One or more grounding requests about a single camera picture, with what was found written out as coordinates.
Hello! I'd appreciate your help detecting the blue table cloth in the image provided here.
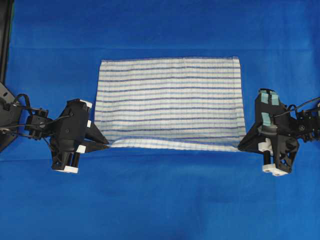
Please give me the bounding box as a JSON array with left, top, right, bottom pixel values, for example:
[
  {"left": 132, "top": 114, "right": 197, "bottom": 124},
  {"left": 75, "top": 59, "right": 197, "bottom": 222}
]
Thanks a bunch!
[{"left": 0, "top": 0, "right": 320, "bottom": 240}]

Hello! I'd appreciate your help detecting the white blue striped towel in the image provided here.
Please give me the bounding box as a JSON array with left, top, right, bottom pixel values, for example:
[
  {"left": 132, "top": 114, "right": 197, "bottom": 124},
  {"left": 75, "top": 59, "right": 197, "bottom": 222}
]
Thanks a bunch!
[{"left": 94, "top": 56, "right": 246, "bottom": 152}]

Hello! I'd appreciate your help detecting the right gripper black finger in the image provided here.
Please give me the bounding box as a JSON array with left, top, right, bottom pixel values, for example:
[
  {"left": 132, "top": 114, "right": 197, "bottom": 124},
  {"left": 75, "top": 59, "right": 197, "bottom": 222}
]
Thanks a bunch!
[{"left": 237, "top": 128, "right": 265, "bottom": 153}]

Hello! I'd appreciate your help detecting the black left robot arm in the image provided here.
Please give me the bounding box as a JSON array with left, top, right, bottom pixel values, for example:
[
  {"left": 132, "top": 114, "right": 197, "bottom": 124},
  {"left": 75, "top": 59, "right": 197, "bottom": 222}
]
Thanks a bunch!
[{"left": 0, "top": 84, "right": 109, "bottom": 174}]

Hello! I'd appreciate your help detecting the black aluminium frame rail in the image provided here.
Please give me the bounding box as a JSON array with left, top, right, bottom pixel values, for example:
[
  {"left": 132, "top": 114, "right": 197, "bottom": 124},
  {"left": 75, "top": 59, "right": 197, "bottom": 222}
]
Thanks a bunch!
[{"left": 0, "top": 0, "right": 15, "bottom": 84}]

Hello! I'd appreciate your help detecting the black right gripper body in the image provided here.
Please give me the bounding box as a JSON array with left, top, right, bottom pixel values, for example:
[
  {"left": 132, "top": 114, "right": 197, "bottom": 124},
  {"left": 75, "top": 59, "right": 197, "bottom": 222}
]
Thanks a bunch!
[{"left": 254, "top": 88, "right": 300, "bottom": 177}]

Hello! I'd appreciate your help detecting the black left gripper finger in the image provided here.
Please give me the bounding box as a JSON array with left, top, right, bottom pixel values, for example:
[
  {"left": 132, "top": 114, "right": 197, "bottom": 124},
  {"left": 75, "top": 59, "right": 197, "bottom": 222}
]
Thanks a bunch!
[
  {"left": 79, "top": 142, "right": 109, "bottom": 153},
  {"left": 86, "top": 120, "right": 109, "bottom": 144}
]

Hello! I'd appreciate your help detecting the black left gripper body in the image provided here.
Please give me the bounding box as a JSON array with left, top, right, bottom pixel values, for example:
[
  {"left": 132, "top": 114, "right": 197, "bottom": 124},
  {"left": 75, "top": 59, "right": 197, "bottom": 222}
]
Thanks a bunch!
[{"left": 49, "top": 98, "right": 92, "bottom": 173}]

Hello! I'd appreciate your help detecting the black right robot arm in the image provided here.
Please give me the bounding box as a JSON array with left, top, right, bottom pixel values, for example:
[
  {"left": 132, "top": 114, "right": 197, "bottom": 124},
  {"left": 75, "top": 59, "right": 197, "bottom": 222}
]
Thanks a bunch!
[{"left": 238, "top": 88, "right": 320, "bottom": 177}]

